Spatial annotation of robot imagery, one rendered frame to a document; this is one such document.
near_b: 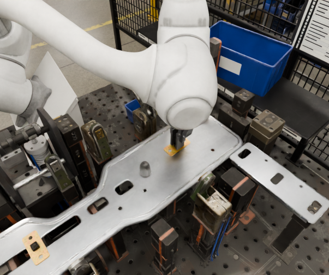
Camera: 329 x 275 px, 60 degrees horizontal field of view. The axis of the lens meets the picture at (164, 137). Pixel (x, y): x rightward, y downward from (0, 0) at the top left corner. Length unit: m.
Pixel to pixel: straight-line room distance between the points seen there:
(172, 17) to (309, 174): 0.97
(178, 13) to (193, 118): 0.21
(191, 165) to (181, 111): 0.45
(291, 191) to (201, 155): 0.27
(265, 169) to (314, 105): 0.33
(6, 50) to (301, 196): 1.10
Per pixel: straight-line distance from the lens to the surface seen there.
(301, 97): 1.14
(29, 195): 0.93
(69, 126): 0.85
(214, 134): 0.96
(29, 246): 0.81
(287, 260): 1.13
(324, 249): 1.20
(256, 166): 0.91
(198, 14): 0.57
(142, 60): 0.48
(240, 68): 1.07
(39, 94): 1.27
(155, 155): 0.88
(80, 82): 2.88
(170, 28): 0.57
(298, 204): 0.87
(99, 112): 1.48
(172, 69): 0.45
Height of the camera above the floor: 1.70
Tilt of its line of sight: 49 degrees down
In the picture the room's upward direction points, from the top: straight up
